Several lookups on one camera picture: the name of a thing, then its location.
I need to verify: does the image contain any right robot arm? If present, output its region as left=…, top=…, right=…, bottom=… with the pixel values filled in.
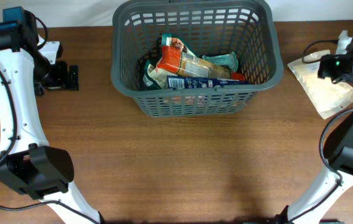
left=271, top=36, right=353, bottom=223

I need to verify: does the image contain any beige Pantree rice bag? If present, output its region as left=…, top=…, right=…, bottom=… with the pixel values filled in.
left=288, top=58, right=353, bottom=119

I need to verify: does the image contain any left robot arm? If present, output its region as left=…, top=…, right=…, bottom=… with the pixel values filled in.
left=0, top=6, right=104, bottom=223

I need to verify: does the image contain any grey plastic basket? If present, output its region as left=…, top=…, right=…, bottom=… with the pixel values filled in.
left=111, top=0, right=283, bottom=117

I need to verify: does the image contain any teal snack wrapper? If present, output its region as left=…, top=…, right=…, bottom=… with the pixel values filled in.
left=202, top=52, right=239, bottom=72

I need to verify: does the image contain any green food pouch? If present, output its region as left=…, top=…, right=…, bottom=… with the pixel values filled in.
left=141, top=32, right=195, bottom=91

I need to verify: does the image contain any Kleenex tissue multipack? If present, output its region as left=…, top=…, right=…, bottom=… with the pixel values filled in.
left=167, top=76, right=248, bottom=89

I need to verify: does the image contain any orange spaghetti packet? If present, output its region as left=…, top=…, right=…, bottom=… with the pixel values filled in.
left=156, top=46, right=245, bottom=81

